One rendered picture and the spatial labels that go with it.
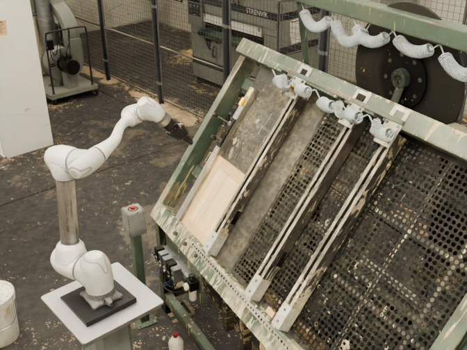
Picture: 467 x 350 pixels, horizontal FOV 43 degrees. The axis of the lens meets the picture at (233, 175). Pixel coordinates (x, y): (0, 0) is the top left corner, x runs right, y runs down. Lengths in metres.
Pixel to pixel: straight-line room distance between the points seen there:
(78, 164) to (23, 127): 4.00
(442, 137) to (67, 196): 1.89
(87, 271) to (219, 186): 0.94
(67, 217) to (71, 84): 5.37
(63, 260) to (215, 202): 0.94
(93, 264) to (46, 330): 1.34
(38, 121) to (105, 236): 2.17
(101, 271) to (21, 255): 2.11
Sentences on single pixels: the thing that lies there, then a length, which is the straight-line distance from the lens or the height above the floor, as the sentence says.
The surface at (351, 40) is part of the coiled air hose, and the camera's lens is 3.54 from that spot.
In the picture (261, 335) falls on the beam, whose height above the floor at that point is 0.84.
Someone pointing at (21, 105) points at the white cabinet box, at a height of 0.55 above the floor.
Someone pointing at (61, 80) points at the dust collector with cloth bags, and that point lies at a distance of 8.68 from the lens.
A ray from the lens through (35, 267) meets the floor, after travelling 5.15.
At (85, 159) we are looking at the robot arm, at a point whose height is 1.58.
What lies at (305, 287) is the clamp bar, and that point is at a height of 1.12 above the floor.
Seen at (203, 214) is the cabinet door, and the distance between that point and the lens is 3.63.
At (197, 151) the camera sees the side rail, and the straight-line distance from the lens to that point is 3.90.
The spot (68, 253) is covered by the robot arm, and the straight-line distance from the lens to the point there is 3.37.
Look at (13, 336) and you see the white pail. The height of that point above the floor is 0.04.
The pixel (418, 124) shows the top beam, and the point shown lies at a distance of 2.74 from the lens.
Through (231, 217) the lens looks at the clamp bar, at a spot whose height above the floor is 1.11.
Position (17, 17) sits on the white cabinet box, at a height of 1.49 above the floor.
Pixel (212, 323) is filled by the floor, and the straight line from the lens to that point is 4.35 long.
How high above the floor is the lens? 2.90
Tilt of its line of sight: 28 degrees down
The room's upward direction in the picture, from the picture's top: 1 degrees counter-clockwise
